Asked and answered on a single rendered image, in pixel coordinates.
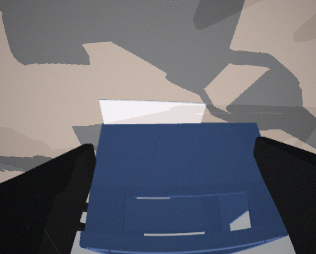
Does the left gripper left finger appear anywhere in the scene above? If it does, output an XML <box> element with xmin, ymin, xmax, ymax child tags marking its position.
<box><xmin>0</xmin><ymin>144</ymin><xmax>96</xmax><ymax>254</ymax></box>

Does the blue plastic crate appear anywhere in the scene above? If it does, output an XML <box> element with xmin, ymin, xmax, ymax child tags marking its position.
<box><xmin>79</xmin><ymin>123</ymin><xmax>286</xmax><ymax>254</ymax></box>

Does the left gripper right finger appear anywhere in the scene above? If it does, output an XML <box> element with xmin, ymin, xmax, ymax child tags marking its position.
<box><xmin>253</xmin><ymin>137</ymin><xmax>316</xmax><ymax>254</ymax></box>

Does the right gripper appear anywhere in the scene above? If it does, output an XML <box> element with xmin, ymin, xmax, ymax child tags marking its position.
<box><xmin>77</xmin><ymin>222</ymin><xmax>85</xmax><ymax>231</ymax></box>

